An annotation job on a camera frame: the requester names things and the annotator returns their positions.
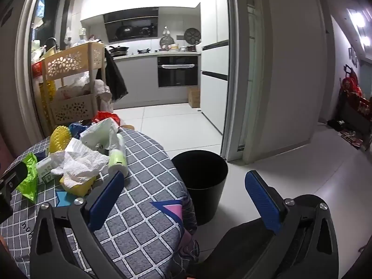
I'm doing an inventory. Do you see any green wavy sponge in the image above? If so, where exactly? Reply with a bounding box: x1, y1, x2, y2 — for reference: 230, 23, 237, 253
108, 149, 129, 178

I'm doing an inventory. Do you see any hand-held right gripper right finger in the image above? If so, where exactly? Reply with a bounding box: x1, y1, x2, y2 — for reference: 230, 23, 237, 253
245, 170, 339, 279

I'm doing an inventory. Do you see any yellow plastic scrubber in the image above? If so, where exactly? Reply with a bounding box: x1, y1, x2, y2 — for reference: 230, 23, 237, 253
49, 125, 73, 154

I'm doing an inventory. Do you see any white plastic wrapper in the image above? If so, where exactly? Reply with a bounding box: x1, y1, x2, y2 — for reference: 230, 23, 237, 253
79, 119, 126, 154

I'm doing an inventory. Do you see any white plastic bag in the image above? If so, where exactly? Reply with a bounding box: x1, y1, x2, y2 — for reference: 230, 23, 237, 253
56, 73, 112, 101

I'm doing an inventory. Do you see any yellow sponge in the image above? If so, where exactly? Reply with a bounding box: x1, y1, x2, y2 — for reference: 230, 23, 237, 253
60, 174, 96, 197

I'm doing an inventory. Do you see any small white carton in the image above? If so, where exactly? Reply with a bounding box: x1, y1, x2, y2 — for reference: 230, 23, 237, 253
36, 155, 61, 185

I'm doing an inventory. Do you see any blue plastic bag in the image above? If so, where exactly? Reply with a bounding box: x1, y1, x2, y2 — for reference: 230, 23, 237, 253
68, 123, 89, 138

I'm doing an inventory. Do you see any white sliding door frame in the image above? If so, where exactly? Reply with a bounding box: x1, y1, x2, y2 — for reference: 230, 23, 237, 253
221, 0, 266, 164

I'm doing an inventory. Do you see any red fabric pile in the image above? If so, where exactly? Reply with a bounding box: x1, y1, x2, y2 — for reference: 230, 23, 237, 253
339, 64, 372, 152

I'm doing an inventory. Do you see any red plastic bag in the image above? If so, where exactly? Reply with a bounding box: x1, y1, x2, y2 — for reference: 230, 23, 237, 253
91, 111, 121, 127

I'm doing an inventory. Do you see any black hanging bag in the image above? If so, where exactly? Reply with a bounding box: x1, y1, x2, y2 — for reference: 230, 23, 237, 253
104, 49, 129, 102

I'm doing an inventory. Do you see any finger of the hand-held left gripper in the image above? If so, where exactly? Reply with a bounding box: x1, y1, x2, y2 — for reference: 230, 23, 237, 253
0, 161, 28, 224

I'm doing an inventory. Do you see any cardboard box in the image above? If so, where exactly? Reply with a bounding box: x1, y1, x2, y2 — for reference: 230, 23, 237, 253
187, 86, 202, 109

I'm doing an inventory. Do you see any yellow net bag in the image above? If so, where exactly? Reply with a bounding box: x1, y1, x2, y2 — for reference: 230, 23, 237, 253
41, 80, 56, 114

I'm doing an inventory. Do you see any black range hood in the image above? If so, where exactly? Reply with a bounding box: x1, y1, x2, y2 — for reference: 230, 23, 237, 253
103, 7, 160, 43

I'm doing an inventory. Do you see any white paper towel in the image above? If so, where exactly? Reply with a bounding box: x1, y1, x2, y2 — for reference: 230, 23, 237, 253
51, 145, 110, 188

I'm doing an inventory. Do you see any white refrigerator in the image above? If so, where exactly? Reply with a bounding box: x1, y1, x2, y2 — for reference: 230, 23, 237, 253
200, 41, 230, 136

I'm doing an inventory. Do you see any black trash bin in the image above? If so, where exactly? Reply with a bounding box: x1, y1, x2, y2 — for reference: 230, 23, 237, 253
171, 149, 229, 226

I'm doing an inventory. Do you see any white printed paper card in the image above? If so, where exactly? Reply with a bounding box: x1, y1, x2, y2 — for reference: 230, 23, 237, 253
65, 138, 90, 153

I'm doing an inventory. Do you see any beige plastic storage rack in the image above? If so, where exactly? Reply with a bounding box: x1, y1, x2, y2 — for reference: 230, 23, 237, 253
41, 42, 106, 124

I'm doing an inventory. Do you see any black built-in oven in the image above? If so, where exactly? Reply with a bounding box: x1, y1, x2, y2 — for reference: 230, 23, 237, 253
157, 55, 199, 88

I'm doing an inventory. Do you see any white kitchen cabinet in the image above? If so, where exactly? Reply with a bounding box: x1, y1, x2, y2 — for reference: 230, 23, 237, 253
112, 52, 202, 104

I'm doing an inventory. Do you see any green foil packet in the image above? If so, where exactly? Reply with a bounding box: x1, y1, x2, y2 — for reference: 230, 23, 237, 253
16, 153, 40, 204

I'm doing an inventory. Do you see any round patterned tray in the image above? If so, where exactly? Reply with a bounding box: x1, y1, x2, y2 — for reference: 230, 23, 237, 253
184, 27, 202, 45

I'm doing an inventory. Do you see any black wok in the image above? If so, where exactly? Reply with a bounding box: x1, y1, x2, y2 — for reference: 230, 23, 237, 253
108, 45, 130, 57

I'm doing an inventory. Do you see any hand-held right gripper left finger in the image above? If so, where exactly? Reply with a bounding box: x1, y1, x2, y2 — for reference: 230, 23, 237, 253
30, 170, 128, 279

